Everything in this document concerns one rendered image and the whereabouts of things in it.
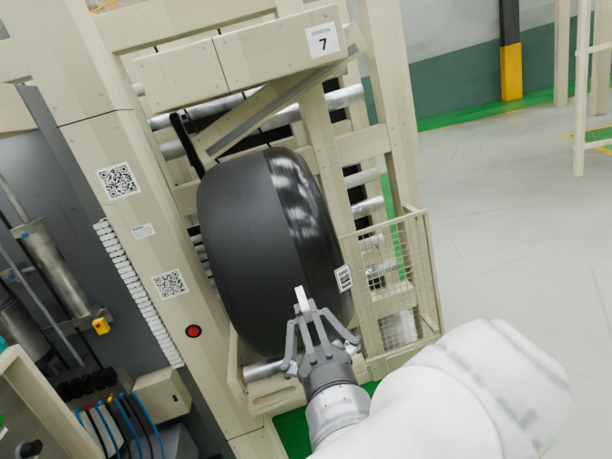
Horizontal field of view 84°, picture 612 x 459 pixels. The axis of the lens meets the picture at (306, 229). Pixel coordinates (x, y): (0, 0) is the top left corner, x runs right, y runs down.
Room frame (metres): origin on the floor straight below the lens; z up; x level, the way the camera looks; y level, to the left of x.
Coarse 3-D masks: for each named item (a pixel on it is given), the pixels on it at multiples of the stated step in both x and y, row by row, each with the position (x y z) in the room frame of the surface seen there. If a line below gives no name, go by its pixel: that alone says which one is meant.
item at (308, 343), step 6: (300, 312) 0.49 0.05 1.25; (300, 318) 0.49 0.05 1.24; (300, 324) 0.47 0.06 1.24; (306, 324) 0.49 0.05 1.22; (306, 330) 0.46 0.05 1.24; (306, 336) 0.44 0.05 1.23; (306, 342) 0.43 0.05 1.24; (306, 348) 0.42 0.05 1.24; (312, 348) 0.41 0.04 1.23; (312, 354) 0.40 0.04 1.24; (312, 360) 0.39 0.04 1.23
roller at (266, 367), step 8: (320, 344) 0.78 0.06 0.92; (336, 344) 0.77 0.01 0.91; (304, 352) 0.77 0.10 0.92; (264, 360) 0.78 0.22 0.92; (272, 360) 0.77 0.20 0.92; (280, 360) 0.77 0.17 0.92; (248, 368) 0.77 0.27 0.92; (256, 368) 0.76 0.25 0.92; (264, 368) 0.76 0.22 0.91; (272, 368) 0.76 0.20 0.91; (248, 376) 0.75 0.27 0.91; (256, 376) 0.75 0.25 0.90; (264, 376) 0.76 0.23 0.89
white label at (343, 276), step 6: (348, 264) 0.67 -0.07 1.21; (336, 270) 0.66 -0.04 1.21; (342, 270) 0.66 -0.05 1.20; (348, 270) 0.67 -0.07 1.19; (336, 276) 0.65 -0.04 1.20; (342, 276) 0.66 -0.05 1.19; (348, 276) 0.67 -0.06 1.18; (342, 282) 0.66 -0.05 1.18; (348, 282) 0.66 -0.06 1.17; (342, 288) 0.66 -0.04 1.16; (348, 288) 0.66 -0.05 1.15
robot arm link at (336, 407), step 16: (352, 384) 0.32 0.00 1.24; (320, 400) 0.31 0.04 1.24; (336, 400) 0.30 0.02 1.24; (352, 400) 0.30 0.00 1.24; (368, 400) 0.31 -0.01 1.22; (320, 416) 0.29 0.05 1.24; (336, 416) 0.28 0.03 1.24; (352, 416) 0.28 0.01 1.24; (368, 416) 0.28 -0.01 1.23; (320, 432) 0.28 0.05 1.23
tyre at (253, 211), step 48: (240, 192) 0.76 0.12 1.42; (288, 192) 0.73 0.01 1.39; (240, 240) 0.68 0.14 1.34; (288, 240) 0.67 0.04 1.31; (336, 240) 0.70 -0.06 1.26; (240, 288) 0.64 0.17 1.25; (288, 288) 0.64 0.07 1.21; (336, 288) 0.65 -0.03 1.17; (240, 336) 0.67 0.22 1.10; (336, 336) 0.72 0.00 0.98
